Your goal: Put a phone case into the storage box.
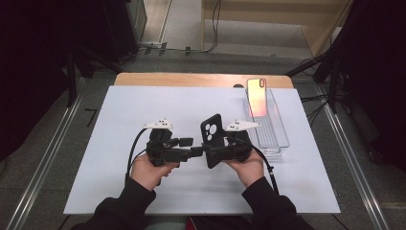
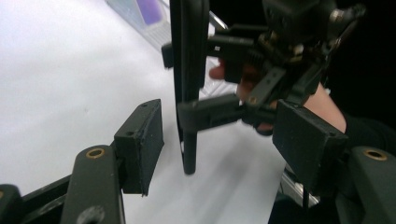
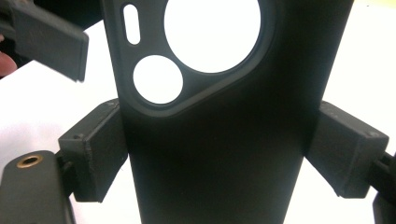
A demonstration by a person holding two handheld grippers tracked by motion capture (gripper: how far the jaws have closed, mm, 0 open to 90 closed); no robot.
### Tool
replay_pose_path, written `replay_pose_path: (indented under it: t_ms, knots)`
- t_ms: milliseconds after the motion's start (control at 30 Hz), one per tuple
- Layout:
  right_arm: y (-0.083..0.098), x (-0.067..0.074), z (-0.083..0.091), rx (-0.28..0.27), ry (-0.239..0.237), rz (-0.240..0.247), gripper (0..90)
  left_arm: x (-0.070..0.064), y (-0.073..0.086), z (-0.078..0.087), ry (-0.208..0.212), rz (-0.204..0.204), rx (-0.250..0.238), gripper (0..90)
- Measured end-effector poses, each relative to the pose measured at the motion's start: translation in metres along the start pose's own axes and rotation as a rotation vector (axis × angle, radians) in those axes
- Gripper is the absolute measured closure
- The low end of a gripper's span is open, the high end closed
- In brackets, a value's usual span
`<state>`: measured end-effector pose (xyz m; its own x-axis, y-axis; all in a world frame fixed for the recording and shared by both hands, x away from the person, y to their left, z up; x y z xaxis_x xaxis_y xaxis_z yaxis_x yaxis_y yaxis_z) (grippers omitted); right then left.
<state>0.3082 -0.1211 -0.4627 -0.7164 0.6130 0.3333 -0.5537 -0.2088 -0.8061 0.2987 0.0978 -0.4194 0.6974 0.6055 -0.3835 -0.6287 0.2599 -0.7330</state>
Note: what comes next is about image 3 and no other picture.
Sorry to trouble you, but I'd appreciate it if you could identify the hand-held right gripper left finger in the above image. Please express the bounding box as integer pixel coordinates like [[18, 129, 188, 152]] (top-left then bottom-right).
[[58, 98, 130, 203]]

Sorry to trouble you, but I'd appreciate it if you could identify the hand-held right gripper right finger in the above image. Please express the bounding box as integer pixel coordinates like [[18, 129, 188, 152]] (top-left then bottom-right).
[[305, 101, 390, 200]]

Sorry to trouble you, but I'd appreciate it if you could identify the black phone case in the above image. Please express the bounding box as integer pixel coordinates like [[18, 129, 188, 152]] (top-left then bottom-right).
[[101, 0, 356, 224]]

